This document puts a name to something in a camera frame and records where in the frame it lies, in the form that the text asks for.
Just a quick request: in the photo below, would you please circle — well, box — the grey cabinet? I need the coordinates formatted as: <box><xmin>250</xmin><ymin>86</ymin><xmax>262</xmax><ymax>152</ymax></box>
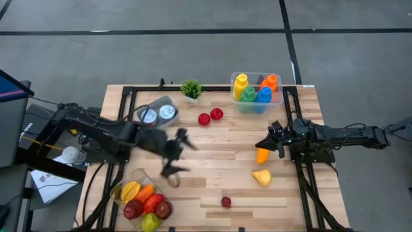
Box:
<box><xmin>0</xmin><ymin>80</ymin><xmax>32</xmax><ymax>168</ymax></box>

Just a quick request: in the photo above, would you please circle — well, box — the orange yellow mango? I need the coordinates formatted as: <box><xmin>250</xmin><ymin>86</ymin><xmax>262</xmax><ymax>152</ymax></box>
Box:
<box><xmin>256</xmin><ymin>148</ymin><xmax>270</xmax><ymax>164</ymax></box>

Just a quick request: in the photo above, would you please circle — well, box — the dark brown wrinkled fruit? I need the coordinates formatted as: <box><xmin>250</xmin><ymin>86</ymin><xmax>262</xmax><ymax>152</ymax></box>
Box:
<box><xmin>154</xmin><ymin>200</ymin><xmax>173</xmax><ymax>220</ymax></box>

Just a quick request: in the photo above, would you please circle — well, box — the dark red wrinkled fruit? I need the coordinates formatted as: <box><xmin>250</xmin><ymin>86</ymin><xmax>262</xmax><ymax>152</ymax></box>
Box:
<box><xmin>123</xmin><ymin>199</ymin><xmax>145</xmax><ymax>220</ymax></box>

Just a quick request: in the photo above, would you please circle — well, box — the small potted green plant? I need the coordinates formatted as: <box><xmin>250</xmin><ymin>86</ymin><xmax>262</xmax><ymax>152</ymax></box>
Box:
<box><xmin>180</xmin><ymin>78</ymin><xmax>203</xmax><ymax>104</ymax></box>

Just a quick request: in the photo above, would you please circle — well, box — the clear plastic tub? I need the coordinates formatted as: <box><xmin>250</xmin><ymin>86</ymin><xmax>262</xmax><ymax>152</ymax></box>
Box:
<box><xmin>109</xmin><ymin>168</ymin><xmax>176</xmax><ymax>232</ymax></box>
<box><xmin>230</xmin><ymin>72</ymin><xmax>284</xmax><ymax>114</ymax></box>

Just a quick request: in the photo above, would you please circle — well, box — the small blue labelled can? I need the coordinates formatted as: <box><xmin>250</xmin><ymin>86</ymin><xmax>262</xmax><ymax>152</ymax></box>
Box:
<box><xmin>140</xmin><ymin>108</ymin><xmax>158</xmax><ymax>127</ymax></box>

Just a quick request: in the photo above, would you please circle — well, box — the black side stand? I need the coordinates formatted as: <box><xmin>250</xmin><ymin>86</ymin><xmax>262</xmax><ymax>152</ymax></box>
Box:
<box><xmin>14</xmin><ymin>146</ymin><xmax>87</xmax><ymax>183</ymax></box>

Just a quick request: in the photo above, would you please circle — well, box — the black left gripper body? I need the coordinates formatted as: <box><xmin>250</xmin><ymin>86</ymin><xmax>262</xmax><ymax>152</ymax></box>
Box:
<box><xmin>160</xmin><ymin>138</ymin><xmax>183</xmax><ymax>165</ymax></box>

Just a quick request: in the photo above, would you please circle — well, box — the monitor with blue screen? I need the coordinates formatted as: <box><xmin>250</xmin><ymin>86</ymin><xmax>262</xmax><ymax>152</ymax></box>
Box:
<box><xmin>0</xmin><ymin>69</ymin><xmax>35</xmax><ymax>103</ymax></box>

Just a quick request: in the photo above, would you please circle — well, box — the large silver tin can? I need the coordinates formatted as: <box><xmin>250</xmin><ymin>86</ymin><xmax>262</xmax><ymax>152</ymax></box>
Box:
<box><xmin>158</xmin><ymin>104</ymin><xmax>177</xmax><ymax>122</ymax></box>

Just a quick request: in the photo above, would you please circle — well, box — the black computer case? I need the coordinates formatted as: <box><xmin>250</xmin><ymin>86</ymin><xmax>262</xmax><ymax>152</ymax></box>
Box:
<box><xmin>19</xmin><ymin>103</ymin><xmax>70</xmax><ymax>152</ymax></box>

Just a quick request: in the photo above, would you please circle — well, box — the green apple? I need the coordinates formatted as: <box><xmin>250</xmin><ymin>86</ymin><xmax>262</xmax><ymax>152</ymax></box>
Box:
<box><xmin>140</xmin><ymin>212</ymin><xmax>161</xmax><ymax>232</ymax></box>

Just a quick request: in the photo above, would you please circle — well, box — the yellow pear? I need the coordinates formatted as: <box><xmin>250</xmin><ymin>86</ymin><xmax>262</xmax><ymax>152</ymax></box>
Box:
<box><xmin>251</xmin><ymin>169</ymin><xmax>273</xmax><ymax>187</ymax></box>

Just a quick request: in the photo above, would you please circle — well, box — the yellow plastic bottle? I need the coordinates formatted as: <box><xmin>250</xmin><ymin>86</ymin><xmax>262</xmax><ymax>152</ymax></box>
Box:
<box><xmin>232</xmin><ymin>73</ymin><xmax>249</xmax><ymax>102</ymax></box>

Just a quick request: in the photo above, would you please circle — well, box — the grey furniture leg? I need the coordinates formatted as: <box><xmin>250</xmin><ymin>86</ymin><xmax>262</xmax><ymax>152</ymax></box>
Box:
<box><xmin>386</xmin><ymin>115</ymin><xmax>412</xmax><ymax>142</ymax></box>

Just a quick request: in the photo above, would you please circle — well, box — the blue plastic bottle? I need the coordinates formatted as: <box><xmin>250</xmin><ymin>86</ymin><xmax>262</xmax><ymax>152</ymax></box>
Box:
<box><xmin>254</xmin><ymin>86</ymin><xmax>274</xmax><ymax>114</ymax></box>

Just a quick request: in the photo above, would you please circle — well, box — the green plastic bottle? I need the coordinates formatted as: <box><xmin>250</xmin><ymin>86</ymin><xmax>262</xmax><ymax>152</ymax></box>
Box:
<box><xmin>239</xmin><ymin>86</ymin><xmax>258</xmax><ymax>113</ymax></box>

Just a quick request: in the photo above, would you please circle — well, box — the white printed carton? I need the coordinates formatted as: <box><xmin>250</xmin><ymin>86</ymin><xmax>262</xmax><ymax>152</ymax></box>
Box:
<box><xmin>30</xmin><ymin>169</ymin><xmax>79</xmax><ymax>205</ymax></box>

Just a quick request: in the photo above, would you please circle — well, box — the orange plastic bottle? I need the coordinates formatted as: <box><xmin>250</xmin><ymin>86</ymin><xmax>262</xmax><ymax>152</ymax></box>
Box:
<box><xmin>259</xmin><ymin>74</ymin><xmax>278</xmax><ymax>92</ymax></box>

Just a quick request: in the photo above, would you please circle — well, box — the red orange mango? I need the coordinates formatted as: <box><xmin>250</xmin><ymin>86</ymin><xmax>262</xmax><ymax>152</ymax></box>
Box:
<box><xmin>143</xmin><ymin>193</ymin><xmax>165</xmax><ymax>215</ymax></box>
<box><xmin>133</xmin><ymin>183</ymin><xmax>156</xmax><ymax>204</ymax></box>

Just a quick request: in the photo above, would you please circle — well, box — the clear water bottle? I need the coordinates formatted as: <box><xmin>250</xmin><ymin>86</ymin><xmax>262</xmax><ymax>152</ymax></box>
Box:
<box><xmin>61</xmin><ymin>146</ymin><xmax>88</xmax><ymax>165</ymax></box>

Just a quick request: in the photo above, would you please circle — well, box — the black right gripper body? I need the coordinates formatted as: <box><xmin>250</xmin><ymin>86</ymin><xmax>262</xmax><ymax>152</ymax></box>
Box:
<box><xmin>272</xmin><ymin>121</ymin><xmax>315</xmax><ymax>151</ymax></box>

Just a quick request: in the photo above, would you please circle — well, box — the black aluminium frame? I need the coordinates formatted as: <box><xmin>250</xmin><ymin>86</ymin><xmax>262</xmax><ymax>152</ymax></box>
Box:
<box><xmin>72</xmin><ymin>78</ymin><xmax>353</xmax><ymax>232</ymax></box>

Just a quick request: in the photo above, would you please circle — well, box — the grey plastic bin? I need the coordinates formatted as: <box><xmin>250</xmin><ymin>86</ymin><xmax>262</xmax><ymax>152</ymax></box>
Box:
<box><xmin>136</xmin><ymin>95</ymin><xmax>180</xmax><ymax>130</ymax></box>

